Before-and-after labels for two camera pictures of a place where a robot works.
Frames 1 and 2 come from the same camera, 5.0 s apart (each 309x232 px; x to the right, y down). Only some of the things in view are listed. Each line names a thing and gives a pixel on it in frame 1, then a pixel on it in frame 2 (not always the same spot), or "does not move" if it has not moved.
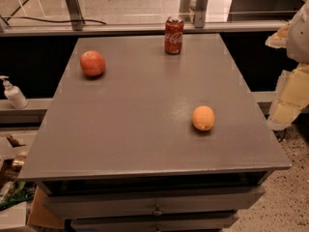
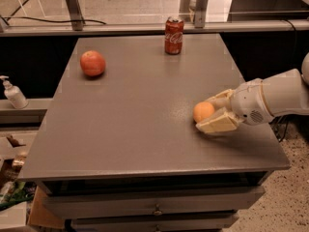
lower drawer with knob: x=220 y=222 does not move
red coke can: x=173 y=35 does not move
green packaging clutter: x=20 y=191 does not move
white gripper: x=298 y=39 to x=247 y=101
